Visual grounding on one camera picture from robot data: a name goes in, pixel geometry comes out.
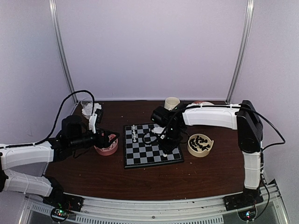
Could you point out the aluminium frame post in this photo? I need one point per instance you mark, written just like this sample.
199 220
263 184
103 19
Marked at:
241 53
59 40

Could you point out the cream ribbed mug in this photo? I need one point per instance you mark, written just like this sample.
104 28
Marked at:
171 102

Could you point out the black chess pieces pile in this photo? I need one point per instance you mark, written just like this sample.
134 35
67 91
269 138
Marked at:
198 143

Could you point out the cream bowl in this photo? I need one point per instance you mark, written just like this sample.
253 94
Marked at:
200 153

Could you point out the left aluminium frame post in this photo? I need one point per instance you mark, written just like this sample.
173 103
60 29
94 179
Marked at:
59 40

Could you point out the white chess pieces pile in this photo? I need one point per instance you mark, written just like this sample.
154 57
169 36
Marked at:
111 147

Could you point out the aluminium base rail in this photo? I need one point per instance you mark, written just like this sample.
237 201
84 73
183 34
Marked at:
209 210

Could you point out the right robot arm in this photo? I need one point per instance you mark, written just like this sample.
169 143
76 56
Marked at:
239 143

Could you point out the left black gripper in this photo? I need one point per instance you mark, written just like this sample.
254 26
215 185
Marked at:
104 143

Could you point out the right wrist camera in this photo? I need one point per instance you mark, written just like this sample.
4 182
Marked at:
158 130

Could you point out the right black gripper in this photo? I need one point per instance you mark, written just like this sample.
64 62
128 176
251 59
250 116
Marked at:
168 148

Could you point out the clear glass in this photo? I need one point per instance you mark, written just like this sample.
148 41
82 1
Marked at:
87 105

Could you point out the black white chess board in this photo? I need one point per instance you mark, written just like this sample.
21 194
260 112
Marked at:
146 152

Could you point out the patterned saucer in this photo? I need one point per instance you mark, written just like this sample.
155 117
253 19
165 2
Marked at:
198 102

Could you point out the right aluminium frame post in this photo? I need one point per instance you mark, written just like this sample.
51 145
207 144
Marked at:
241 53

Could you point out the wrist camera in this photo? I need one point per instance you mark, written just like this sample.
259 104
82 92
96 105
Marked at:
158 130
95 119

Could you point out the pink bowl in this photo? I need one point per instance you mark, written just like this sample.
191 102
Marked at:
107 151

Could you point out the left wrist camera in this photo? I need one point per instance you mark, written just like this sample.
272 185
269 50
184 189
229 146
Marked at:
95 119

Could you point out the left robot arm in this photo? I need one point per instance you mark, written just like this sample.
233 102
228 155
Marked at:
74 135

